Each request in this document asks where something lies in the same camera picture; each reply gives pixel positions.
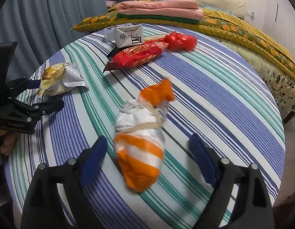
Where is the green white milk carton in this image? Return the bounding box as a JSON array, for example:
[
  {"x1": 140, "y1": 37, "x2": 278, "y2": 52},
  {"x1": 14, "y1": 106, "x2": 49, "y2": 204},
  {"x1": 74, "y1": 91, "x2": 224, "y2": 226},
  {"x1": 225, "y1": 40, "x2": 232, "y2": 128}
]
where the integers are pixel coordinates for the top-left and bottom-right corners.
[{"x1": 104, "y1": 23, "x2": 144, "y2": 48}]

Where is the red crumpled plastic bag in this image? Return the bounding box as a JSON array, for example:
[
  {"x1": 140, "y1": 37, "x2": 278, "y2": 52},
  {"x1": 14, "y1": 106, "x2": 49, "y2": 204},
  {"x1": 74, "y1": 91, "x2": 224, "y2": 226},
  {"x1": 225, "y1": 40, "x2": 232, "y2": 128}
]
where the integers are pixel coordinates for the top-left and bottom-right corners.
[{"x1": 159, "y1": 31, "x2": 197, "y2": 52}]

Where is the beige biscuit packet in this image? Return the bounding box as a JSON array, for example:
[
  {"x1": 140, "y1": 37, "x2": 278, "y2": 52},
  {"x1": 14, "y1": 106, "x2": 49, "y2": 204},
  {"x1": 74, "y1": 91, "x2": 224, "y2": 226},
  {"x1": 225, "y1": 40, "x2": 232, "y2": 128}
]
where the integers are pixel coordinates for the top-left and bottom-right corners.
[{"x1": 144, "y1": 34, "x2": 166, "y2": 42}]

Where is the striped blue green tablecloth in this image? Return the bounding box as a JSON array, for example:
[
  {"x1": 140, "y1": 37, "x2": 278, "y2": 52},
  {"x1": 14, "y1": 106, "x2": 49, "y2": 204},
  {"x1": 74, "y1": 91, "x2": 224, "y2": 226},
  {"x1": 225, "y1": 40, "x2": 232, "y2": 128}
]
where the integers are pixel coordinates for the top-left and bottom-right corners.
[{"x1": 5, "y1": 24, "x2": 285, "y2": 228}]

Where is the pink folded blanket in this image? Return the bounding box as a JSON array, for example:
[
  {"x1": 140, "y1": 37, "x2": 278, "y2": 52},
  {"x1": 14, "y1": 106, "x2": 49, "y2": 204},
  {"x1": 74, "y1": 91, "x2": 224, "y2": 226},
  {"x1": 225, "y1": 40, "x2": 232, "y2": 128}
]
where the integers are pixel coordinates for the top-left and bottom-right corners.
[{"x1": 116, "y1": 0, "x2": 204, "y2": 21}]

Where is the orange white plastic bag bundle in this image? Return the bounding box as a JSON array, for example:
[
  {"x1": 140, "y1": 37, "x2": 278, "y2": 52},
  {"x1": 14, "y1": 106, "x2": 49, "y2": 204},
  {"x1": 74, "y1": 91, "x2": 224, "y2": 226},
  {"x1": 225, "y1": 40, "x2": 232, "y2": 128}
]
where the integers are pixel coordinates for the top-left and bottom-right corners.
[{"x1": 114, "y1": 79, "x2": 175, "y2": 193}]

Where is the yellow floral quilt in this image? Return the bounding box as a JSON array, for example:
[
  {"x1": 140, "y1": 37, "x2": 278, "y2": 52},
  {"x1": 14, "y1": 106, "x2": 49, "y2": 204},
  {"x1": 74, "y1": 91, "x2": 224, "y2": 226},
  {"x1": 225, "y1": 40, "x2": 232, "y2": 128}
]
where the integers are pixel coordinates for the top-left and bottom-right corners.
[{"x1": 71, "y1": 6, "x2": 295, "y2": 81}]

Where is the dark wooden bed leg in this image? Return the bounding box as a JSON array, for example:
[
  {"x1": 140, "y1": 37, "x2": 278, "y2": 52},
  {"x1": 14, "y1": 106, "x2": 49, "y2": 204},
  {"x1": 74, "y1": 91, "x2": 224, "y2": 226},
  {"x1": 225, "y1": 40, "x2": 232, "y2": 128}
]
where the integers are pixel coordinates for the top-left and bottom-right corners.
[{"x1": 282, "y1": 111, "x2": 295, "y2": 125}]

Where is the green folded cloth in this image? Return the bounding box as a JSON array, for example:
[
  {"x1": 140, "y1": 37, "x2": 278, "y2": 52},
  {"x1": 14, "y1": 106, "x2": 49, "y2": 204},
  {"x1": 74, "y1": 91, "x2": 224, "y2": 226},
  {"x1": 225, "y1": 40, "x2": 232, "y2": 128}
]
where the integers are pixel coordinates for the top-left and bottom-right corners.
[{"x1": 116, "y1": 13, "x2": 199, "y2": 24}]

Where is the red snack packet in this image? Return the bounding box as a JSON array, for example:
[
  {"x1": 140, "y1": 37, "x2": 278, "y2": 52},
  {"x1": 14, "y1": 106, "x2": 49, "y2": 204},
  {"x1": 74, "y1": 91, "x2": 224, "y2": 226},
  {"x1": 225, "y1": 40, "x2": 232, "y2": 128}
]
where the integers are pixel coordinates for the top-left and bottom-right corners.
[{"x1": 103, "y1": 42, "x2": 169, "y2": 72}]

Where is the person's left hand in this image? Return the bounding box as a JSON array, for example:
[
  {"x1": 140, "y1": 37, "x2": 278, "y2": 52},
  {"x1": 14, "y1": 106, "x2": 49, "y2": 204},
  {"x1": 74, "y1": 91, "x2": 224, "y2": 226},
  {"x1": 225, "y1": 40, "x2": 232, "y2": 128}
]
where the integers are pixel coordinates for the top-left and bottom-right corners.
[{"x1": 0, "y1": 129, "x2": 20, "y2": 156}]

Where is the blue grey curtain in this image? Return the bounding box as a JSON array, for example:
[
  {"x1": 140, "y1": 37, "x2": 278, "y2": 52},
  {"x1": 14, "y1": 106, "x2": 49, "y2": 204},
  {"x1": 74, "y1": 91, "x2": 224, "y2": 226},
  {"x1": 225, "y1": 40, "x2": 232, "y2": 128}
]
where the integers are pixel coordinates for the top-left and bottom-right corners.
[{"x1": 0, "y1": 0, "x2": 107, "y2": 80}]

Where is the yellow white snack wrapper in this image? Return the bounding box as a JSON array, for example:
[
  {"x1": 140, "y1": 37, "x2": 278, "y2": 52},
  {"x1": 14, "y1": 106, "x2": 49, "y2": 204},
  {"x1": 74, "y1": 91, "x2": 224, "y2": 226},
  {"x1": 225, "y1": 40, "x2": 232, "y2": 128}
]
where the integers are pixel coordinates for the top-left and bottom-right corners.
[{"x1": 37, "y1": 63, "x2": 88, "y2": 100}]

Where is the wall socket plug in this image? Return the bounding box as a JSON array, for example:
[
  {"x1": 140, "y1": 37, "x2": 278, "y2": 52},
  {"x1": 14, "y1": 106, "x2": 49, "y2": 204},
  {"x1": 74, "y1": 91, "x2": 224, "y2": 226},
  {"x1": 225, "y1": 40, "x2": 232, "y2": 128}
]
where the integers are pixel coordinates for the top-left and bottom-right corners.
[{"x1": 246, "y1": 11, "x2": 255, "y2": 21}]

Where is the dark green wrapper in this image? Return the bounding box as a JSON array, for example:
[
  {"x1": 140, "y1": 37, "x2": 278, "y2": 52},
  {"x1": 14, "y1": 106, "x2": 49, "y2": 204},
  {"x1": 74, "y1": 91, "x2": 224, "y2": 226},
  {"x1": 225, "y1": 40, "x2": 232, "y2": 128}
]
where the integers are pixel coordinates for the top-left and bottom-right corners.
[{"x1": 107, "y1": 47, "x2": 125, "y2": 59}]

